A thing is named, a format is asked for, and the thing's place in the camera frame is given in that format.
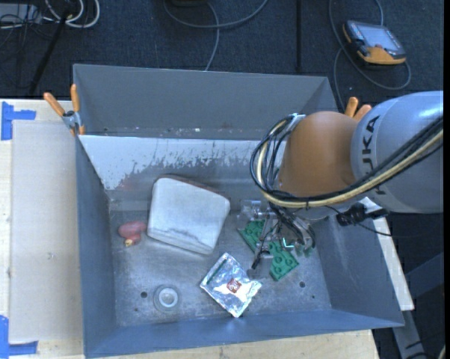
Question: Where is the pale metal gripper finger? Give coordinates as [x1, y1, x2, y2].
[250, 249, 267, 271]
[246, 261, 273, 280]

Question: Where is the dark green flat block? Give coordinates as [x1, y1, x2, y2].
[237, 218, 300, 282]

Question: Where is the silver foil packet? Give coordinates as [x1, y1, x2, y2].
[199, 251, 263, 319]

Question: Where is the white foam block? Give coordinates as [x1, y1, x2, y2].
[146, 175, 232, 256]

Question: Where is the clear round glass lid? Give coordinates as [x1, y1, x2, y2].
[152, 283, 182, 313]

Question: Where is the grey metal bin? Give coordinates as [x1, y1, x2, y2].
[72, 64, 406, 358]

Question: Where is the pink toy duck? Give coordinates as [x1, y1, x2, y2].
[117, 221, 147, 248]

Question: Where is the pale wood flat board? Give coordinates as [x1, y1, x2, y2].
[7, 120, 84, 346]

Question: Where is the black cylinder on white bracket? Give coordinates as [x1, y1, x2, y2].
[336, 197, 391, 227]

